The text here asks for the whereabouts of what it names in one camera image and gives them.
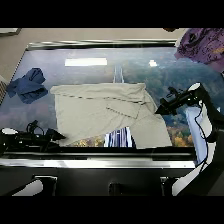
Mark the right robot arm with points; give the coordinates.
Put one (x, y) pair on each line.
(210, 133)

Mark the beige garment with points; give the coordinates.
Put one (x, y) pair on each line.
(100, 110)

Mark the silver frame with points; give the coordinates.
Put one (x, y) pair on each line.
(100, 163)

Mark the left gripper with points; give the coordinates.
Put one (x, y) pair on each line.
(54, 136)

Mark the purple garment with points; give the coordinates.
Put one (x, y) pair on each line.
(203, 45)

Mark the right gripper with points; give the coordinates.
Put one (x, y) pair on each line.
(170, 105)

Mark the blue garment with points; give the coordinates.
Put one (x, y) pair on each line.
(28, 87)

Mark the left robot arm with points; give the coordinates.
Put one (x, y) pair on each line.
(20, 138)

